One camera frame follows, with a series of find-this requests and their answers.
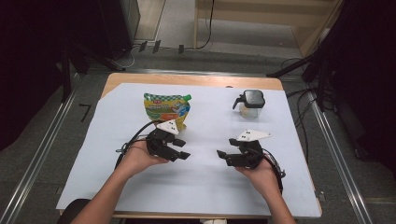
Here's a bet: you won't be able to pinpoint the right hand-held gripper black cable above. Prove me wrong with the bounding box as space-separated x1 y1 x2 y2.
261 148 287 195

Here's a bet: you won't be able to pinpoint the left hand-held gripper black cable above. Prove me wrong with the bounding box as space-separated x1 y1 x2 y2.
115 120 158 171

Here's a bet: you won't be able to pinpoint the metal floor rail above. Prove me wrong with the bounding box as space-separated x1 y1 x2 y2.
0 74 82 224
125 68 269 77
306 91 373 224

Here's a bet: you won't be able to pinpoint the person's right hand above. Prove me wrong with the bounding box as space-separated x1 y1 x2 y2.
235 158 281 199

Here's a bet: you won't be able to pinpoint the hand-held gripper black cable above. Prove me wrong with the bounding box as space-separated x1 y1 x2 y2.
115 120 158 171
261 148 287 195

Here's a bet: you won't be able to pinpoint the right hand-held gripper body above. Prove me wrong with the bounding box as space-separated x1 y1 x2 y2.
226 129 273 171

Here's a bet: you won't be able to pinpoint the white floor cable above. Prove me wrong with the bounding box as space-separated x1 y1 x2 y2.
111 46 137 69

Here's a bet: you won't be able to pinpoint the yellow green spout pouch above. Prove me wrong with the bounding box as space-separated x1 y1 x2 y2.
143 92 192 132

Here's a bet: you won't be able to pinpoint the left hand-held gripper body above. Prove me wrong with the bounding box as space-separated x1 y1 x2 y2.
146 119 180 161

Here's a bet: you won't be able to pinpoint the black stand leg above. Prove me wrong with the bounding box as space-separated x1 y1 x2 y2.
266 55 316 78
60 43 125 104

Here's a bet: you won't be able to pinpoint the light wooden shelf unit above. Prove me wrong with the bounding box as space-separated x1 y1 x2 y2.
193 0 344 59

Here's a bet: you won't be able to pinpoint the hanging black cable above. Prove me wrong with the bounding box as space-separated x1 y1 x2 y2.
183 0 217 50

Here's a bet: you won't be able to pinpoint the black floor cables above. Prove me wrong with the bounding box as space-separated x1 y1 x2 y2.
281 57 320 162

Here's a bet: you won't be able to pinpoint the black cabinet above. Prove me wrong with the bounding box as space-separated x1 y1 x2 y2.
97 0 141 60

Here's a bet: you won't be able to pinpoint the person's left hand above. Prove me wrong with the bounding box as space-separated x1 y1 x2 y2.
115 141 171 181

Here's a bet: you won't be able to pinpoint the black curtain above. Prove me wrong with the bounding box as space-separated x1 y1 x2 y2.
311 0 396 175
0 0 104 152

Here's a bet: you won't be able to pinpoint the wooden table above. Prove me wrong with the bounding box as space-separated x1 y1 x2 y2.
59 72 323 219

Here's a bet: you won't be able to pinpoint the clear jar with black lid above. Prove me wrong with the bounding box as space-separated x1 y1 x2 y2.
232 89 266 119

